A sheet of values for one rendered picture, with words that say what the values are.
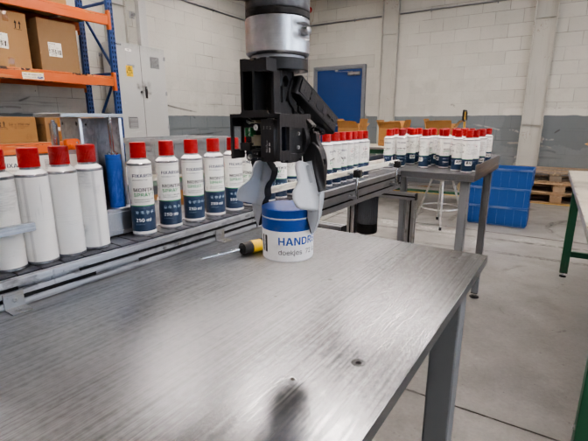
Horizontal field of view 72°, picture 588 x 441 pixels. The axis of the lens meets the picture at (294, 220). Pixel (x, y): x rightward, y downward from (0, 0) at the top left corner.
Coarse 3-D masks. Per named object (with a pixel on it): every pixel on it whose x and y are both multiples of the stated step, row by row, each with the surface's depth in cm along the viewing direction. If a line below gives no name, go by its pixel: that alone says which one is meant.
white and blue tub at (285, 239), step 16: (272, 208) 52; (288, 208) 52; (272, 224) 52; (288, 224) 52; (304, 224) 52; (272, 240) 53; (288, 240) 52; (304, 240) 53; (272, 256) 53; (288, 256) 53; (304, 256) 54
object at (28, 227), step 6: (30, 222) 69; (0, 228) 65; (6, 228) 66; (12, 228) 67; (18, 228) 67; (24, 228) 68; (30, 228) 69; (0, 234) 65; (6, 234) 66; (12, 234) 67
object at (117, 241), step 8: (224, 216) 109; (232, 216) 110; (184, 224) 101; (192, 224) 101; (200, 224) 101; (160, 232) 94; (168, 232) 94; (176, 232) 95; (112, 240) 88; (120, 240) 88; (128, 240) 88; (136, 240) 88; (144, 240) 88; (104, 248) 82; (112, 248) 82; (72, 256) 77; (80, 256) 77; (48, 264) 73; (56, 264) 73; (16, 272) 69; (24, 272) 69; (0, 280) 66
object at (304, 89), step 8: (296, 80) 49; (304, 80) 49; (296, 88) 49; (304, 88) 49; (312, 88) 51; (296, 96) 49; (304, 96) 50; (312, 96) 51; (304, 104) 51; (312, 104) 51; (320, 104) 53; (304, 112) 53; (312, 112) 52; (320, 112) 53; (328, 112) 55; (312, 120) 55; (320, 120) 54; (328, 120) 55; (336, 120) 57; (320, 128) 56; (328, 128) 56
